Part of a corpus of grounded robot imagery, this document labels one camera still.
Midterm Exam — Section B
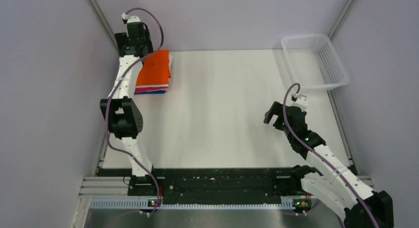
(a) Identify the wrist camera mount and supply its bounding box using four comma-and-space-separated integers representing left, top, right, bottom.
291, 94, 308, 112
122, 13, 141, 24

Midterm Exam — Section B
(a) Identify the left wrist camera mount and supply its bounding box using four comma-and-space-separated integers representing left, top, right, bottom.
122, 13, 141, 24

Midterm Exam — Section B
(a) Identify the aluminium frame post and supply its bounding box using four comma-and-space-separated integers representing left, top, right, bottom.
328, 0, 357, 41
87, 0, 119, 55

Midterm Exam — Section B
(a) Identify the folded white t-shirt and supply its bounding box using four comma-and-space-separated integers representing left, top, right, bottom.
135, 54, 173, 90

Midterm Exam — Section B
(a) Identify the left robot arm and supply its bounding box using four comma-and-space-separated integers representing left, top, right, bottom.
100, 20, 159, 195

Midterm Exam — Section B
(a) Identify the purple cable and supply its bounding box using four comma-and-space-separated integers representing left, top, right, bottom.
104, 7, 165, 217
282, 83, 380, 228

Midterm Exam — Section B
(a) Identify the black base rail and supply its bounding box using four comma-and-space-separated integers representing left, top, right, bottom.
97, 165, 321, 207

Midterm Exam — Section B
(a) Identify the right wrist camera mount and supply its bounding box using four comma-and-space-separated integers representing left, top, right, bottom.
291, 94, 308, 112

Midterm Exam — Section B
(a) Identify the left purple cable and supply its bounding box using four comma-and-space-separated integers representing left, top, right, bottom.
104, 7, 165, 217

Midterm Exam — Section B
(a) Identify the folded blue t-shirt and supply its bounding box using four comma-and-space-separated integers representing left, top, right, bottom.
134, 89, 167, 94

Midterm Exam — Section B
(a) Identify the orange t-shirt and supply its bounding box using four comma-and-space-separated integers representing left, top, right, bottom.
135, 49, 171, 89

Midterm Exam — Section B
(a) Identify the white cable duct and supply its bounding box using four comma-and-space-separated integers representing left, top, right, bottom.
89, 198, 312, 210

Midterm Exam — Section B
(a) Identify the right aluminium frame post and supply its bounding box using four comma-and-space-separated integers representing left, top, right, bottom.
328, 0, 357, 41

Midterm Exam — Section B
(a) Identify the folded magenta t-shirt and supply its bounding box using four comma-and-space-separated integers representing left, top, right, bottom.
134, 86, 168, 92

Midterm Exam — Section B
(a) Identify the left aluminium frame post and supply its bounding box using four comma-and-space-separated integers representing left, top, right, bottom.
87, 0, 119, 55

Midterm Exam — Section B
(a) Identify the white plastic basket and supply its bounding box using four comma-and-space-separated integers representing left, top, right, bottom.
281, 34, 350, 92

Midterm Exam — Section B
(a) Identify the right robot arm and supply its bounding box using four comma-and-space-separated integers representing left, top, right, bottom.
264, 101, 394, 228

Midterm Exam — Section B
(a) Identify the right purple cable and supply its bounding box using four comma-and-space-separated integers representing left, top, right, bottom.
282, 83, 380, 228

